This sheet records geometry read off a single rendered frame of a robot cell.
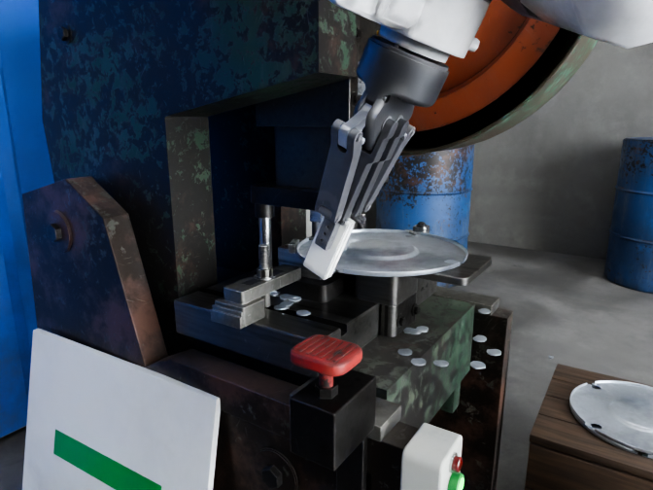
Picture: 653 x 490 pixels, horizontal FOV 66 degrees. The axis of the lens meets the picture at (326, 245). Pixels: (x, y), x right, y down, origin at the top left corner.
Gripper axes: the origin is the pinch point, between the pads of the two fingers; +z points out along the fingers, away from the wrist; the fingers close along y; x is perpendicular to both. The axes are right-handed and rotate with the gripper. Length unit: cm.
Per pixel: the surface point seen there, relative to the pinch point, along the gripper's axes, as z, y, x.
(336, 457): 19.4, -3.0, -12.0
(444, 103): -9, 66, 16
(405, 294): 16.9, 31.9, -2.9
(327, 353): 10.3, -1.3, -5.5
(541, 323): 84, 212, -33
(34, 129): 49, 45, 125
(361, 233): 16.9, 42.4, 12.6
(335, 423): 15.5, -3.2, -10.2
